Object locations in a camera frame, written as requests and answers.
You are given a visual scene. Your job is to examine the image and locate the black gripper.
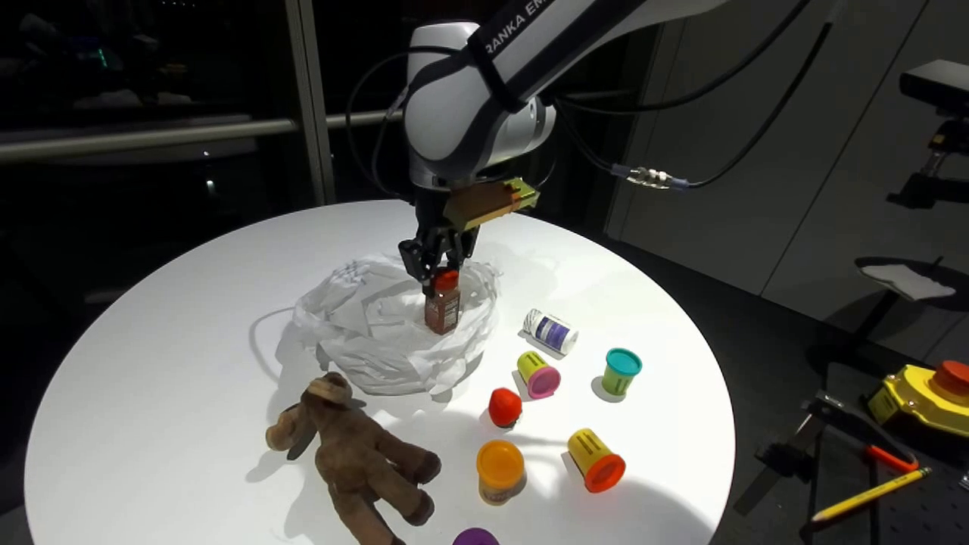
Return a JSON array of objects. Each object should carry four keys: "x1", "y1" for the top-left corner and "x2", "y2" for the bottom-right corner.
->
[{"x1": 398, "y1": 192, "x2": 478, "y2": 281}]

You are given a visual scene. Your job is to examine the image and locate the brown jar with red lid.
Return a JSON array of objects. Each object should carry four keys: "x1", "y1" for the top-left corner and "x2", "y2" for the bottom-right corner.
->
[{"x1": 424, "y1": 270, "x2": 461, "y2": 332}]

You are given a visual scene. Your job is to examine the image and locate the white bottle with purple label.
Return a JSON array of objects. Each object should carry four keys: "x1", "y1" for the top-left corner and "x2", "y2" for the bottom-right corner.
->
[{"x1": 523, "y1": 309, "x2": 580, "y2": 356}]

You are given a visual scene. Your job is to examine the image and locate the green tub with pink lid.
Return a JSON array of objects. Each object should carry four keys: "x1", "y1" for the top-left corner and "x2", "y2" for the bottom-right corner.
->
[{"x1": 518, "y1": 350, "x2": 561, "y2": 398}]

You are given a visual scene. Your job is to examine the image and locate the teal lid play-dough tub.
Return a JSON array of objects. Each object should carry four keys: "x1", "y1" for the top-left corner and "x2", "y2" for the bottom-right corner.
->
[{"x1": 602, "y1": 347, "x2": 641, "y2": 398}]

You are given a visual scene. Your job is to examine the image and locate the orange play-dough tub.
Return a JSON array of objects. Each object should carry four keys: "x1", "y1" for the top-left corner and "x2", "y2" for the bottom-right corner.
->
[{"x1": 475, "y1": 438, "x2": 527, "y2": 504}]

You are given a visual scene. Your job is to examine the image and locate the yellow tub with orange lid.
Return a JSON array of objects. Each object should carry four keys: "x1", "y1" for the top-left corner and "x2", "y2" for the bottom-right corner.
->
[{"x1": 567, "y1": 428, "x2": 628, "y2": 492}]

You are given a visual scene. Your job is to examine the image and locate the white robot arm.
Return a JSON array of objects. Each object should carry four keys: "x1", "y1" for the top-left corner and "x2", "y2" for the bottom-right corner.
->
[{"x1": 400, "y1": 0, "x2": 728, "y2": 283}]

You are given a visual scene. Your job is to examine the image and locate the clear plastic bag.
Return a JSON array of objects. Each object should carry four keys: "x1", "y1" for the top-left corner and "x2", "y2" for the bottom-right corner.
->
[{"x1": 291, "y1": 258, "x2": 498, "y2": 398}]

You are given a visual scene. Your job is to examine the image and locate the red play-dough tub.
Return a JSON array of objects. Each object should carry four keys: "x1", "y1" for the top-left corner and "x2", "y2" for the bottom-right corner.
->
[{"x1": 489, "y1": 387, "x2": 523, "y2": 428}]

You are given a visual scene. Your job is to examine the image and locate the brown teddy bear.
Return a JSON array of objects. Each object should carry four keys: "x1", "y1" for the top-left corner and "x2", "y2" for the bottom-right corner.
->
[{"x1": 264, "y1": 373, "x2": 442, "y2": 545}]

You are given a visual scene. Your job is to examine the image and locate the purple play-dough tub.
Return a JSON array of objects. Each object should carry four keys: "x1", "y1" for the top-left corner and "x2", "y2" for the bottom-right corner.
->
[{"x1": 451, "y1": 528, "x2": 499, "y2": 545}]

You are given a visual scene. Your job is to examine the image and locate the yellow pencil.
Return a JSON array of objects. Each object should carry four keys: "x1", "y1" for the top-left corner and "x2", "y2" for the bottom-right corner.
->
[{"x1": 808, "y1": 467, "x2": 933, "y2": 523}]

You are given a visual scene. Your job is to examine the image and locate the yellow emergency stop box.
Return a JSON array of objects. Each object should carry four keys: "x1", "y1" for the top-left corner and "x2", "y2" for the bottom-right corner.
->
[{"x1": 870, "y1": 360, "x2": 969, "y2": 438}]

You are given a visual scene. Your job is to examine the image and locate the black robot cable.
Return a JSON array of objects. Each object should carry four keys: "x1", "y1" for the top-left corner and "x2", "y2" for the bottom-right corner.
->
[{"x1": 547, "y1": 0, "x2": 841, "y2": 195}]

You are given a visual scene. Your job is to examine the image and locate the orange handled black clamp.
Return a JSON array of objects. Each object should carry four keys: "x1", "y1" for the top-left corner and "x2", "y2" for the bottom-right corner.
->
[{"x1": 808, "y1": 393, "x2": 918, "y2": 467}]

